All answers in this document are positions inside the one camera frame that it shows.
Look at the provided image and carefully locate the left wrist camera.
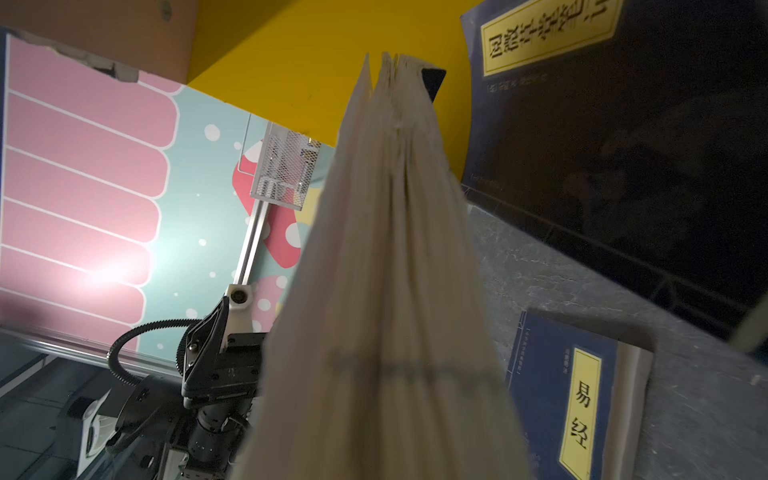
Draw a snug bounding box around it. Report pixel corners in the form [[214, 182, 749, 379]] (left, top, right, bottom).
[[224, 284, 253, 337]]

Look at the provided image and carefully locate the yellow pink blue bookshelf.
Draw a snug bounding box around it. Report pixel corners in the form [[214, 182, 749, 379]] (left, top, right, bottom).
[[188, 1, 476, 176]]

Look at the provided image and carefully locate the white wire wall basket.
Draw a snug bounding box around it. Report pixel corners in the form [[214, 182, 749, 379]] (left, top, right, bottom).
[[250, 122, 322, 211]]

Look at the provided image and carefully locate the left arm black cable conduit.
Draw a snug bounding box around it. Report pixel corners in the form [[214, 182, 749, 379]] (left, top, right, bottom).
[[106, 318, 205, 387]]

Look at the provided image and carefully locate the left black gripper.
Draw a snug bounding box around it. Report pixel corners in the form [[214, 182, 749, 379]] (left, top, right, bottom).
[[181, 296, 267, 408]]

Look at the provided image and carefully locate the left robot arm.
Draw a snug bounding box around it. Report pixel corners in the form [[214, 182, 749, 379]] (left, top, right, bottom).
[[71, 285, 265, 479]]

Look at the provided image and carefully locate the navy book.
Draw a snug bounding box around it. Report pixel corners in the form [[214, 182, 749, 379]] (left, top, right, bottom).
[[461, 1, 767, 305], [506, 312, 653, 480], [233, 54, 530, 479]]

